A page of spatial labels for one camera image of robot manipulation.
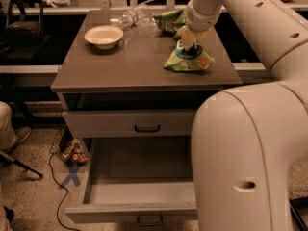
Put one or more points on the closed grey upper drawer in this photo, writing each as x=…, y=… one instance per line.
x=129, y=123

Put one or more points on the wire basket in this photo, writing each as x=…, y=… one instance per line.
x=61, y=141

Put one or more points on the grey drawer cabinet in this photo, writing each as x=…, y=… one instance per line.
x=131, y=75

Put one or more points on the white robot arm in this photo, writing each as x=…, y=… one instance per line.
x=245, y=139

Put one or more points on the open grey middle drawer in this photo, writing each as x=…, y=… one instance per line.
x=142, y=179

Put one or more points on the black chair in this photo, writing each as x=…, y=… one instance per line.
x=23, y=31

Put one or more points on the black tripod leg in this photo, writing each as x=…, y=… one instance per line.
x=18, y=163

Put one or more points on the green rice chip bag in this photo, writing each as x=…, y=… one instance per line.
x=193, y=59

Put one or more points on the white paper bowl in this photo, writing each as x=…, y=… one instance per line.
x=104, y=37

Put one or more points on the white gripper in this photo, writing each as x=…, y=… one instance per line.
x=201, y=19

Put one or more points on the black metal stand leg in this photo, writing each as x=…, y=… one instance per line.
x=296, y=205

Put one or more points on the person's leg and shoe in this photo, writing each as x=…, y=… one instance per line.
x=9, y=138

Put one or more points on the blue tape cross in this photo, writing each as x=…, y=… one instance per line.
x=72, y=176

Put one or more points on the clear plastic water bottle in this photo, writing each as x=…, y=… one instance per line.
x=139, y=16

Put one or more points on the snack bag on floor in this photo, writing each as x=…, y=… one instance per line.
x=74, y=153

